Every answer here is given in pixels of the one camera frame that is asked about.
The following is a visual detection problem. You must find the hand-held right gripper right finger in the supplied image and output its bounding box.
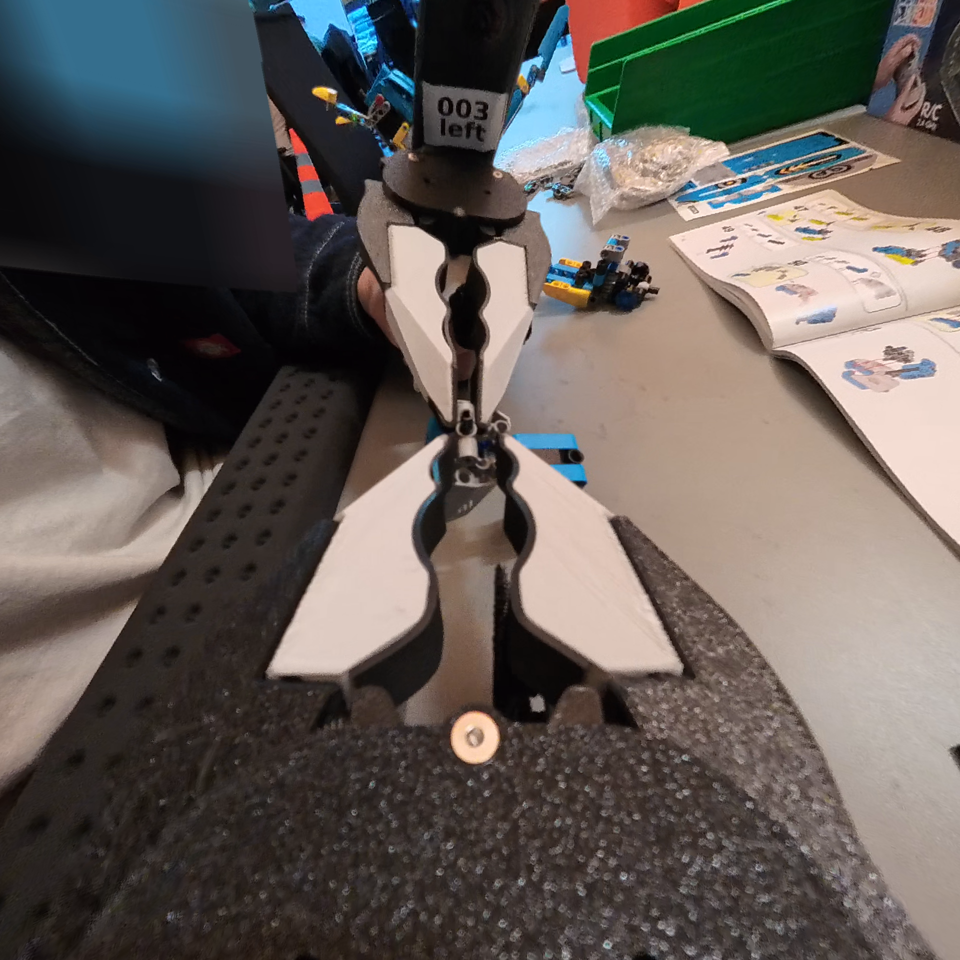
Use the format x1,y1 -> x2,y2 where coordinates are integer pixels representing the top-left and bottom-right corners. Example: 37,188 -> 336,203
495,435 -> 685,678

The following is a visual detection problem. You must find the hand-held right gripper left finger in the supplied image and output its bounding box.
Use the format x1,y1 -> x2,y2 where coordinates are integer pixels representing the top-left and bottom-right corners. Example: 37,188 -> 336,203
266,436 -> 451,684

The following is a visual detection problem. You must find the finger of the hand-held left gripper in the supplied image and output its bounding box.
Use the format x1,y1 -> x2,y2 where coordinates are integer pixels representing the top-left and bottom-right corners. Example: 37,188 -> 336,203
474,240 -> 537,419
384,223 -> 460,420

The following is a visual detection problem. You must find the blue yellow black brick assembly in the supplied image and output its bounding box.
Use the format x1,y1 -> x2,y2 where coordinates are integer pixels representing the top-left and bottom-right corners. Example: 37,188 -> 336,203
545,234 -> 661,310

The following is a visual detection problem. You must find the blue black brick frame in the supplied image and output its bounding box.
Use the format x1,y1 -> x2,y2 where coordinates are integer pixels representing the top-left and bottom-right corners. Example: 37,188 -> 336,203
426,431 -> 588,489

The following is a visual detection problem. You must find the grey panel brick assembly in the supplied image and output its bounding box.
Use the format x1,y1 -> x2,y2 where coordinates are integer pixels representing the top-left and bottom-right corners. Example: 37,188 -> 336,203
448,401 -> 502,522

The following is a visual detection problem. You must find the person's left forearm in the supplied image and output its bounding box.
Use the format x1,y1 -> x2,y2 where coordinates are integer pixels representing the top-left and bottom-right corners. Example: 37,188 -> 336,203
288,213 -> 376,357

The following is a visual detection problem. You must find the grey desk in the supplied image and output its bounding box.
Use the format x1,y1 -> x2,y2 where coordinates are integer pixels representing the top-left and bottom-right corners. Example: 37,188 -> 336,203
330,67 -> 960,960

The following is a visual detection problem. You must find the person's left hand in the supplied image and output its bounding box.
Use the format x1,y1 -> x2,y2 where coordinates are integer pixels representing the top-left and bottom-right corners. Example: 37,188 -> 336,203
354,264 -> 406,354

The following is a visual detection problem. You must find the blue tracked toy robot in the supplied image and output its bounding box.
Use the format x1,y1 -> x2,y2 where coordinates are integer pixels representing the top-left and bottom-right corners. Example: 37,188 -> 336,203
311,0 -> 571,151

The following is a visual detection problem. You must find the orange felt bag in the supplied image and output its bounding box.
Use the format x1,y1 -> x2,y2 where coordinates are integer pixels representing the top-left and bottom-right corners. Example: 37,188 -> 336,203
566,0 -> 706,84

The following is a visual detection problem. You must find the small clear plastic bag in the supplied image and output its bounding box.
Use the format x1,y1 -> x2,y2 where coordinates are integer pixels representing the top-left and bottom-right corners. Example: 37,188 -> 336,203
498,127 -> 594,200

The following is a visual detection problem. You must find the black office chair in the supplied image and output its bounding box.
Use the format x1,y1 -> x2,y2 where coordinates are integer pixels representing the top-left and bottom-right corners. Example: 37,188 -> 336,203
255,7 -> 385,216

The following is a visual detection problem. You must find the orange traffic cone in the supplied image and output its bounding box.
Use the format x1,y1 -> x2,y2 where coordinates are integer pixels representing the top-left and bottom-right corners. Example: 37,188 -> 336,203
288,127 -> 335,222

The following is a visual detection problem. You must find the large clear plastic bag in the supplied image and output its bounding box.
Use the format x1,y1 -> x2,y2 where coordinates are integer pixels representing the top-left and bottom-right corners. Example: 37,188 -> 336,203
577,123 -> 729,226

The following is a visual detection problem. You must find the dark denim jacket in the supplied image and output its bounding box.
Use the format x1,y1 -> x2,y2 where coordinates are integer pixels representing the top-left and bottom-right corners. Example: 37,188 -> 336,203
0,262 -> 301,451

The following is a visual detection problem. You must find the green plastic bin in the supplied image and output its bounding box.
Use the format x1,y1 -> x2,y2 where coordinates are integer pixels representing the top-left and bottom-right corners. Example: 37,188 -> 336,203
583,0 -> 897,145

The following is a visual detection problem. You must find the person's white shirt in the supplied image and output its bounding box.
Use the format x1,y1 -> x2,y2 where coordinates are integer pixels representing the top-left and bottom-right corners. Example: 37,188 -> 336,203
0,345 -> 226,789

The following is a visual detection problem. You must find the blue sticker sheet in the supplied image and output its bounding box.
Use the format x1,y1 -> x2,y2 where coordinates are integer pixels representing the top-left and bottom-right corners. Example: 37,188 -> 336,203
667,129 -> 901,222

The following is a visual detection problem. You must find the instruction booklet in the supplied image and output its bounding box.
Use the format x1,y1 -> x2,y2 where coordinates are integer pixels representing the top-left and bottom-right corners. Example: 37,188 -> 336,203
669,187 -> 960,556

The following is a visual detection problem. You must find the robot kit box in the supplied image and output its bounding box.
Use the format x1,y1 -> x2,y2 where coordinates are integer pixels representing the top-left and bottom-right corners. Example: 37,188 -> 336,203
866,0 -> 960,140

